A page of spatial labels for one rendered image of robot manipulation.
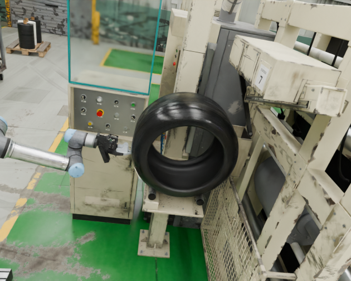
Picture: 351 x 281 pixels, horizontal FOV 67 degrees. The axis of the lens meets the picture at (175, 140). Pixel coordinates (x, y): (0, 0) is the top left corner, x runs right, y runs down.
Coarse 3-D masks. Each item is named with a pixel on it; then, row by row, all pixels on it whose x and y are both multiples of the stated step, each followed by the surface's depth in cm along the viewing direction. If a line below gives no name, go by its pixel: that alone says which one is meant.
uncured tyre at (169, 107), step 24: (168, 96) 140; (192, 96) 137; (144, 120) 132; (168, 120) 126; (192, 120) 126; (216, 120) 128; (144, 144) 131; (216, 144) 164; (144, 168) 138; (168, 168) 171; (192, 168) 172; (216, 168) 161; (168, 192) 147; (192, 192) 147
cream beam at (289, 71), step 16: (240, 48) 129; (256, 48) 109; (272, 48) 116; (288, 48) 128; (240, 64) 127; (256, 64) 106; (272, 64) 92; (288, 64) 90; (304, 64) 90; (320, 64) 97; (272, 80) 93; (288, 80) 93; (304, 80) 93; (320, 80) 93; (336, 80) 94; (272, 96) 96; (288, 96) 96
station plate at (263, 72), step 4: (260, 68) 101; (264, 68) 97; (260, 72) 100; (264, 72) 97; (260, 76) 100; (264, 76) 96; (256, 80) 103; (260, 80) 99; (264, 80) 96; (256, 84) 103; (260, 84) 99; (260, 88) 98
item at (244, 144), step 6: (234, 126) 184; (240, 126) 184; (240, 132) 186; (246, 132) 179; (240, 138) 167; (246, 138) 177; (240, 144) 169; (246, 144) 169; (240, 150) 171; (246, 150) 171; (240, 156) 174; (246, 156) 174; (240, 162) 176; (234, 168) 178; (240, 168) 178; (234, 174) 180; (240, 174) 181
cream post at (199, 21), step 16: (192, 0) 135; (208, 0) 135; (192, 16) 138; (208, 16) 138; (192, 32) 142; (208, 32) 142; (192, 48) 146; (192, 64) 150; (176, 80) 161; (192, 80) 155; (176, 128) 170; (176, 144) 176; (160, 224) 211; (160, 240) 220
